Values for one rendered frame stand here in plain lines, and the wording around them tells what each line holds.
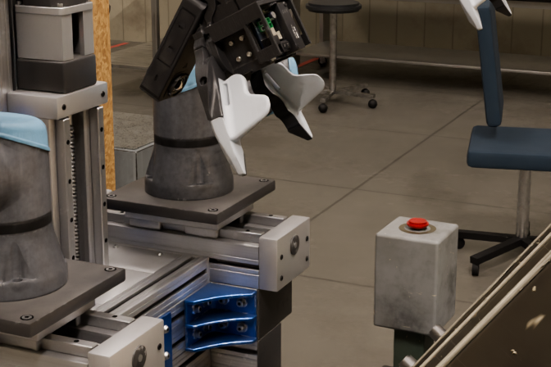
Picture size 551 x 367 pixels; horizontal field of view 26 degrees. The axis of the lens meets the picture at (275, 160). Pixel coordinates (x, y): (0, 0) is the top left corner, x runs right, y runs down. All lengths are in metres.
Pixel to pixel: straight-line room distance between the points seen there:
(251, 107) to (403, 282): 1.14
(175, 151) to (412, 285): 0.50
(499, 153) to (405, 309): 2.39
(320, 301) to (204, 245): 2.41
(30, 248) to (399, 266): 0.81
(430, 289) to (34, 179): 0.86
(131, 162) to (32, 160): 3.19
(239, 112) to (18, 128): 0.52
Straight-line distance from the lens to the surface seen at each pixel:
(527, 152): 4.54
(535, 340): 0.56
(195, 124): 1.95
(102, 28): 3.43
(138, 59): 8.00
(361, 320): 4.20
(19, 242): 1.57
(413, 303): 2.17
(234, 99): 1.08
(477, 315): 0.86
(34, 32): 1.79
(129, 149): 4.75
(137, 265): 1.95
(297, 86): 1.16
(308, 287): 4.49
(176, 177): 1.97
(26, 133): 1.54
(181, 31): 1.12
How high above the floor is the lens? 1.61
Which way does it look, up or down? 15 degrees down
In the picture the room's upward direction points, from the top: straight up
